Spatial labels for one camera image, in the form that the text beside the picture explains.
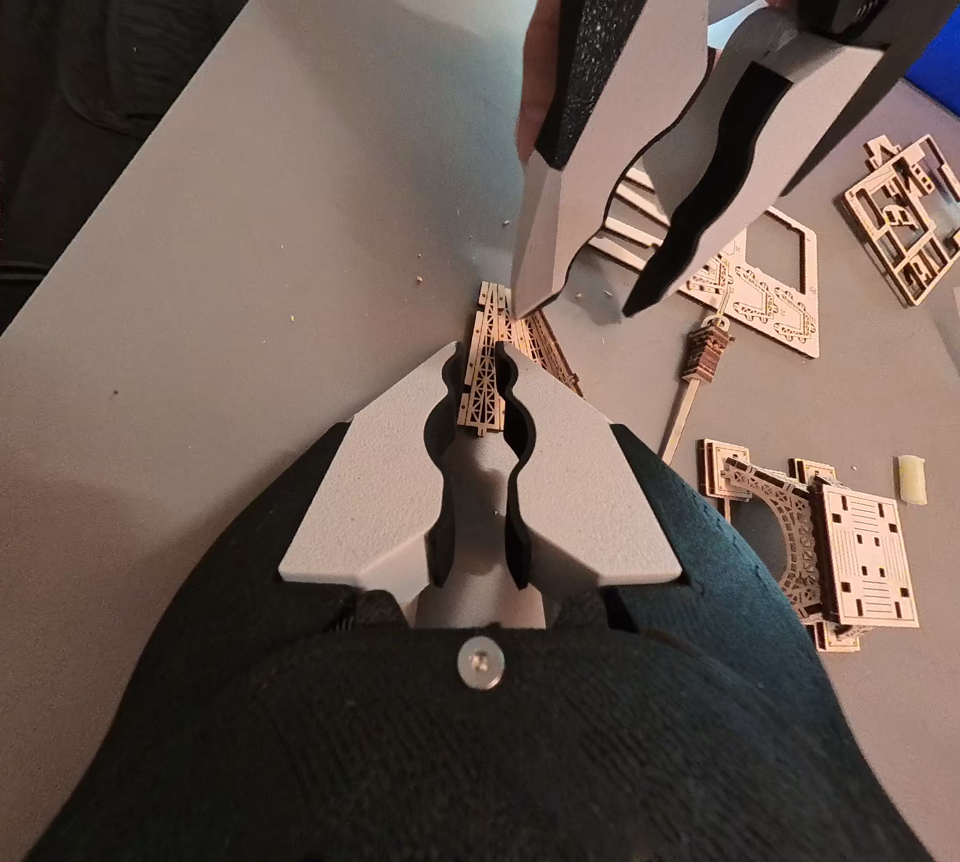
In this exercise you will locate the grey desk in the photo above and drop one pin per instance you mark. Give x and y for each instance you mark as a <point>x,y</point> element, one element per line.
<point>262,240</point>

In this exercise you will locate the wooden tower spire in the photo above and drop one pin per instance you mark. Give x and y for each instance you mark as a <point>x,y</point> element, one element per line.
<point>705,352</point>

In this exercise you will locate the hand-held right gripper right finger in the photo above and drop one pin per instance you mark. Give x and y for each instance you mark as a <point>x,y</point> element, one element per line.
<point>592,502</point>

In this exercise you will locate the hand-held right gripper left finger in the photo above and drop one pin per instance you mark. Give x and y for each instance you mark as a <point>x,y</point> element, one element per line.
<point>360,502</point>

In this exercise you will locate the narrow wooden lattice panel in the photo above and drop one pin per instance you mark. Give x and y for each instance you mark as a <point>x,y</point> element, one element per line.
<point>484,367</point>

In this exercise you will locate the person's left hand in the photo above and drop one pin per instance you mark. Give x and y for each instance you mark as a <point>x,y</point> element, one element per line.
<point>540,52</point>

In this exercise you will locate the emptied wooden parts frame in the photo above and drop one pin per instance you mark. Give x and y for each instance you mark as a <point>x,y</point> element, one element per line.
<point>911,210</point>

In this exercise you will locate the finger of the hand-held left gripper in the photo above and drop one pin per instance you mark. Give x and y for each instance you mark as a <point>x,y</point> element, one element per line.
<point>787,127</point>
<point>622,127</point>

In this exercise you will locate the wooden tower base model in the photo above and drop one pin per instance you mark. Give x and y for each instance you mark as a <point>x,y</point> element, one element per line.
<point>862,547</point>

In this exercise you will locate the wooden lattice tower section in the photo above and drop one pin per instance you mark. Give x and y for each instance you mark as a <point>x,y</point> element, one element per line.
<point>547,352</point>

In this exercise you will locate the blue box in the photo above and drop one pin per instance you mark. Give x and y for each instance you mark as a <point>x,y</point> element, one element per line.
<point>937,52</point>

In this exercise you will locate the small cream wax block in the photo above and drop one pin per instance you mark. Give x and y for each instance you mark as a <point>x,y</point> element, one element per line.
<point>913,480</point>

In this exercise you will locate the wooden punch-out parts sheet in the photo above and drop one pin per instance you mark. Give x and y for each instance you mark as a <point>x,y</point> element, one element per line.
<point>780,307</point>

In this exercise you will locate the black pants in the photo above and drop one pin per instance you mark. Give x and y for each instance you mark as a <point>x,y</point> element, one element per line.
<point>90,90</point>

